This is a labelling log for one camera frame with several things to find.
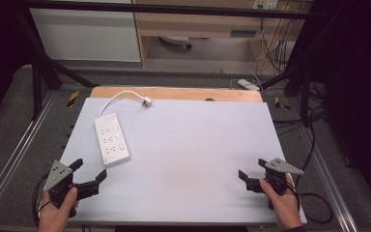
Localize white chair base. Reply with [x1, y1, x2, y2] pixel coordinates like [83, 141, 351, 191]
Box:
[158, 35, 193, 50]

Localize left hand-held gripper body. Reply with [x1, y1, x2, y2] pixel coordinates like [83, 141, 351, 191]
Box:
[43, 159, 100, 218]

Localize aluminium rail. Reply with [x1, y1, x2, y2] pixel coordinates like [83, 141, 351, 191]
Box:
[298, 127, 359, 232]
[0, 90, 60, 223]

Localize white cabinet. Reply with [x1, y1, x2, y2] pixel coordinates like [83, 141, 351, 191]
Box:
[29, 8, 142, 63]

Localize bundle of hanging cables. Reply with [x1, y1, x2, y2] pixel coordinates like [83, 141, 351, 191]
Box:
[259, 17, 299, 74]

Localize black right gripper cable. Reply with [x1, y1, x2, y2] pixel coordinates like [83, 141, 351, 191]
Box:
[289, 180, 334, 225]

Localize wall socket panel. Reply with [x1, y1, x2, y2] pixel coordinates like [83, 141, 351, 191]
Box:
[252, 0, 279, 11]

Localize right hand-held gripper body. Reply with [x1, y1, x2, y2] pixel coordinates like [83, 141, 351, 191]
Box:
[244, 157, 304, 211]

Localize black floor cables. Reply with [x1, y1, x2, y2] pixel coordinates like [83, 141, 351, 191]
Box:
[271, 105, 328, 172]

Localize white power strip cable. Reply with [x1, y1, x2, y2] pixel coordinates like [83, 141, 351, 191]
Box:
[99, 90, 147, 118]

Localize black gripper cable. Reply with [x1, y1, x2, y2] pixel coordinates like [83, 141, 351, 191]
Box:
[32, 173, 51, 228]
[289, 180, 334, 225]

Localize pale grey table mat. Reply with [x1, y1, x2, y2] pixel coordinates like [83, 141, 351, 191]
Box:
[58, 97, 307, 225]

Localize white floor power strip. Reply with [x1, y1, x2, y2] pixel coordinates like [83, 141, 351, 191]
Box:
[237, 78, 261, 93]

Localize light wooden desk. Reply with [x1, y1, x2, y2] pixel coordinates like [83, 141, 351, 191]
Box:
[131, 0, 313, 69]

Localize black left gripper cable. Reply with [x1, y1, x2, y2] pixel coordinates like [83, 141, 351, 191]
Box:
[32, 173, 51, 228]

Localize black metal frame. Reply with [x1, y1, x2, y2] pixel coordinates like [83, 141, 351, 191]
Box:
[13, 0, 329, 128]

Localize person's right hand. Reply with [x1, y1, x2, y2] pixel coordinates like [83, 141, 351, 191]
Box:
[259, 179, 303, 231]

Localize person's left hand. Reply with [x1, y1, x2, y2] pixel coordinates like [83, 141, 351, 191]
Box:
[38, 187, 79, 232]

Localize wooden table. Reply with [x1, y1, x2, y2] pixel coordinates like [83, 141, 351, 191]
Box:
[90, 85, 264, 103]

